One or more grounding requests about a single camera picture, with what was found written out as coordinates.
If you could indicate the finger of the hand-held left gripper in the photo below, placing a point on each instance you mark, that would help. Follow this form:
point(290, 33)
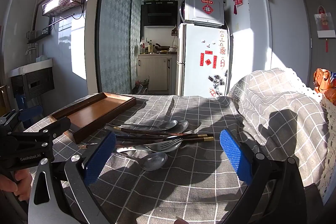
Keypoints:
point(31, 112)
point(59, 127)

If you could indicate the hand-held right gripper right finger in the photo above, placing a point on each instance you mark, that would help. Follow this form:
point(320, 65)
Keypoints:
point(235, 155)

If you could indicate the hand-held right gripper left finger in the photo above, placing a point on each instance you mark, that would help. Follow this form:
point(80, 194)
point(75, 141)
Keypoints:
point(101, 158)

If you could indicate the dark wooden chopstick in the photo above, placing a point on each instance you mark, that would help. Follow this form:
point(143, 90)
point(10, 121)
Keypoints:
point(147, 131)
point(199, 139)
point(157, 134)
point(183, 137)

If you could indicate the brown wooden tray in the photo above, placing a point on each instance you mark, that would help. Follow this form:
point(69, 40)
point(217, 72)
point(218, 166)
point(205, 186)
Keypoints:
point(97, 111)

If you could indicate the metal spoon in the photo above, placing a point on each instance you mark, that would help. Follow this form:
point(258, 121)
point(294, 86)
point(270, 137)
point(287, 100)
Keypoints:
point(183, 126)
point(155, 161)
point(166, 124)

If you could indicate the metal fork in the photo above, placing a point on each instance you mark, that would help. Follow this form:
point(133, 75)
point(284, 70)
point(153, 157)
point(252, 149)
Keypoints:
point(170, 144)

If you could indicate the person's left hand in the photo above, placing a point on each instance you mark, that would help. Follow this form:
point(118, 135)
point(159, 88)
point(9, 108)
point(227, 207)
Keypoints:
point(13, 183)

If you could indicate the black sink cabinet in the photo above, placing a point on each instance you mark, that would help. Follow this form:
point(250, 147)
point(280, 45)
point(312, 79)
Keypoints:
point(34, 85)

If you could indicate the white sink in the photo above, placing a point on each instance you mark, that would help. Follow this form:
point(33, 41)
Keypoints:
point(31, 66)

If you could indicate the metal faucet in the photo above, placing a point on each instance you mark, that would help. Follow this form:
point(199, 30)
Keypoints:
point(32, 50)

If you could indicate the grey checked cover cloth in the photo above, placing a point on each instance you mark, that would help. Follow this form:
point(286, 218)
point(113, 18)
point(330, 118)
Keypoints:
point(275, 108)

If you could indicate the grey checked tablecloth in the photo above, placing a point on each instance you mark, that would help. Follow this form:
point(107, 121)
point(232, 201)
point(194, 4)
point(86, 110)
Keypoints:
point(162, 187)

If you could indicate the plastic bags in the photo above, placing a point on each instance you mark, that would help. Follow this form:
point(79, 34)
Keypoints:
point(141, 86)

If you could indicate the white refrigerator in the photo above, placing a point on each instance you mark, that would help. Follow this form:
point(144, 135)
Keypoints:
point(194, 64)

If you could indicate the white kitchen cabinet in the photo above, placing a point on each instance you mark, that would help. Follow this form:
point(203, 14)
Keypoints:
point(157, 71)

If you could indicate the patterned glass sliding door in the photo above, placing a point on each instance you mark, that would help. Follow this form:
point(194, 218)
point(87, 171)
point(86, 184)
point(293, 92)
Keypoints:
point(115, 29)

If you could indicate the clear oil bottle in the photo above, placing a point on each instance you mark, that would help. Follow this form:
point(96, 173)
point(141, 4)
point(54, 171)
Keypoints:
point(142, 47)

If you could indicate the orange snack bag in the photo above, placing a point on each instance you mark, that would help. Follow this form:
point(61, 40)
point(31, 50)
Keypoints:
point(325, 82)

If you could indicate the yellow label bottle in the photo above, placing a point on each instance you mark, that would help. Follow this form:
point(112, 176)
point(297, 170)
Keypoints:
point(150, 47)

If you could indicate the black wok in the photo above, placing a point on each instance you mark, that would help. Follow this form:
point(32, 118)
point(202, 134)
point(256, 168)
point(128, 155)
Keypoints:
point(162, 47)

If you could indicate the silver microwave oven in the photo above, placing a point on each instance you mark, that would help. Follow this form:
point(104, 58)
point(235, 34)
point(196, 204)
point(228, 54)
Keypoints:
point(204, 7)

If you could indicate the black range hood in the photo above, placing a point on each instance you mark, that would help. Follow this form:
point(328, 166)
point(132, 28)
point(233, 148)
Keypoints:
point(160, 12)

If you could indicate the wall calendar poster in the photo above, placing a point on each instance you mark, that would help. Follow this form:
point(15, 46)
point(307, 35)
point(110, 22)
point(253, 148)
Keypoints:
point(325, 22)

